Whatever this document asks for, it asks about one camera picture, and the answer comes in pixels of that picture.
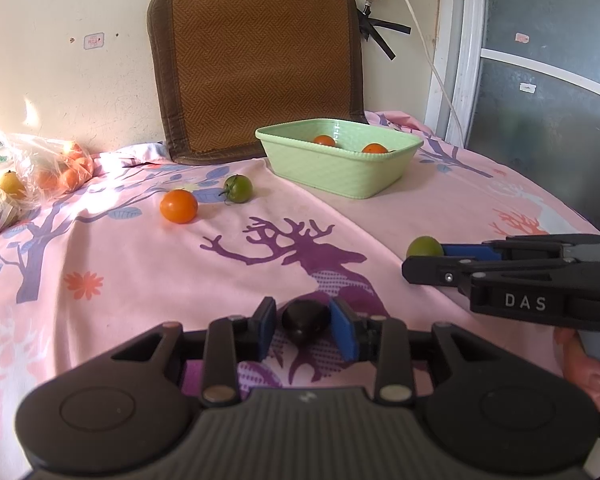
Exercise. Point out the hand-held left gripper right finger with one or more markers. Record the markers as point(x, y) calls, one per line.
point(342, 331)

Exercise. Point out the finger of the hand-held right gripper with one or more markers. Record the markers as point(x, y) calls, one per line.
point(470, 251)
point(455, 272)

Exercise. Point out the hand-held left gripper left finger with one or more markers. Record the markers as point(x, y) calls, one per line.
point(265, 325)

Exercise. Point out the dark purple tomato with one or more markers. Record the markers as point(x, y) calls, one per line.
point(305, 322)

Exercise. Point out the tangerine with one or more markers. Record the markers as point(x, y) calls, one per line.
point(374, 148)
point(325, 140)

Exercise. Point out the light green plastic basin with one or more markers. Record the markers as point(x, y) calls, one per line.
point(340, 170)

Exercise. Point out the person's right hand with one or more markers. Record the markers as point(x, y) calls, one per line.
point(587, 375)

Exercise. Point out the green tomato with stem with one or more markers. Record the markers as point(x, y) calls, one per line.
point(238, 188)

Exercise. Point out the pink printed tablecloth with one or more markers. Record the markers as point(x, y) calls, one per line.
point(130, 270)

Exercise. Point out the orange tomato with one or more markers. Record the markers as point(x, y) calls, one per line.
point(179, 206)

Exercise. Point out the white framed glass door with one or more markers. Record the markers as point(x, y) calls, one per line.
point(545, 110)

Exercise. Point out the white sticker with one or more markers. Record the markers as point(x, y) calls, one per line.
point(528, 88)

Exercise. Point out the pink sticker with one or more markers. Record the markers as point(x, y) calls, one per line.
point(522, 37)

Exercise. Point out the pile of bagged tangerines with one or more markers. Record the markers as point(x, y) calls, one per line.
point(65, 170)

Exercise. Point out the brown woven seat cushion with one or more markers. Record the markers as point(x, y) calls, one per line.
point(260, 65)

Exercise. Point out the small clear plastic bag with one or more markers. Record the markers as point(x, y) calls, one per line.
point(55, 165)

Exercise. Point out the yellow citrus fruit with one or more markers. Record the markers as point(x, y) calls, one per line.
point(11, 184)

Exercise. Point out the white wall socket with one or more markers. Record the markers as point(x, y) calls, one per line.
point(94, 41)

